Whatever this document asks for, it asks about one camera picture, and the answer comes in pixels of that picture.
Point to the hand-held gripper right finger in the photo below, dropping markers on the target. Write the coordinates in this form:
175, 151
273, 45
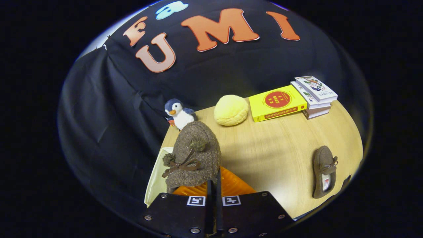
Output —
251, 213

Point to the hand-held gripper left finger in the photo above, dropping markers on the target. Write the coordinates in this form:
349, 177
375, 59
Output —
178, 213

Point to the beige fabric storage box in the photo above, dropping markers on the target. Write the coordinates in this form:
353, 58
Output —
154, 186

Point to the brown fuzzy shoe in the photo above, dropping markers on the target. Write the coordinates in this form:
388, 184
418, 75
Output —
198, 155
322, 158

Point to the penguin plush toy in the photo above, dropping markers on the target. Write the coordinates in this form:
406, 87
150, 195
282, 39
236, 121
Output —
181, 117

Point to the yellow bun plush toy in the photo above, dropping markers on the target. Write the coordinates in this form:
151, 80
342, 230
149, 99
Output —
230, 110

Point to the yellow book with red circle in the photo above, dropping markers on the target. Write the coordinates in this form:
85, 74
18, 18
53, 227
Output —
277, 102

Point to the thick plain white book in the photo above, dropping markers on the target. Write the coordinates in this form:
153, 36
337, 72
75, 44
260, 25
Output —
316, 113

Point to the white book with colourful cover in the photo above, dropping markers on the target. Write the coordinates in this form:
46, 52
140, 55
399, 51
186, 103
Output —
315, 87

